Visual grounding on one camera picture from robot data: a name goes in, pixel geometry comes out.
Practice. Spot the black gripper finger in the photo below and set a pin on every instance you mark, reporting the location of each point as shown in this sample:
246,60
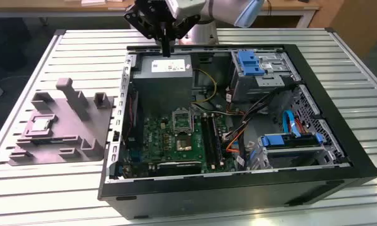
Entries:
186,27
138,24

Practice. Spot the CPU with silver lid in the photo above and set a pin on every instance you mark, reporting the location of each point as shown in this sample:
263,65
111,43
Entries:
42,124

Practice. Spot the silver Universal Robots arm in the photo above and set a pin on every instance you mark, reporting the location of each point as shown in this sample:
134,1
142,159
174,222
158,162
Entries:
205,33

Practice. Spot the CPU socket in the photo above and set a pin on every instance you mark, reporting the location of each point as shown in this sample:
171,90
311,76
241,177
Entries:
185,143

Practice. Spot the pale paper box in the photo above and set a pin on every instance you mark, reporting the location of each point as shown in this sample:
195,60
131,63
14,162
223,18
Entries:
94,2

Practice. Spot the empty blue disk carrier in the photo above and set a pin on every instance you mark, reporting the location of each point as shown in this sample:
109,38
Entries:
249,63

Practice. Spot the grey power supply unit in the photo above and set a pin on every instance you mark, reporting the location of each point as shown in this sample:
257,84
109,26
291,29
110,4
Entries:
163,89

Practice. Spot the wooden desk with white legs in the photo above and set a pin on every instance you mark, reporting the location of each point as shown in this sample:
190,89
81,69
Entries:
290,7

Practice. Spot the metal disk bay cage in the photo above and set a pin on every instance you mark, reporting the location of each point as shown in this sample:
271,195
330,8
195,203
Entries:
302,151
270,81

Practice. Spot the black RAM slot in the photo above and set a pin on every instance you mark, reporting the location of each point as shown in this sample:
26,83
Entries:
217,139
207,141

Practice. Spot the green motherboard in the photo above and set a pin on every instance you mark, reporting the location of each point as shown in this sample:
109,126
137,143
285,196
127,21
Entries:
158,141

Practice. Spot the grey plastic parts rack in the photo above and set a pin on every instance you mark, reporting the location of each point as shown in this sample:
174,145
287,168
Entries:
70,131

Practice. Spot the wooden cabinet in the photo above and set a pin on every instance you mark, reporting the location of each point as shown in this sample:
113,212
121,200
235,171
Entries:
358,23

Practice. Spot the hard disk in blue carrier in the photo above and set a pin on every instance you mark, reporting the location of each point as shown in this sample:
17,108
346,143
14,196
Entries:
275,140

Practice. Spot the green RAM stick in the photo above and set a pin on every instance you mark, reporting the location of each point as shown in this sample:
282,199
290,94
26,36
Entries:
49,141

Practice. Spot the black graphics card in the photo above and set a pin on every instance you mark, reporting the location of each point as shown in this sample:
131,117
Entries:
179,168

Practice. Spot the black open PC case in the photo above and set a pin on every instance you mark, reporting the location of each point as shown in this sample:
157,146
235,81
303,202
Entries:
239,195

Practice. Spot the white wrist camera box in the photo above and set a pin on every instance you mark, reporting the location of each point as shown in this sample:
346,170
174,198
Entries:
186,9

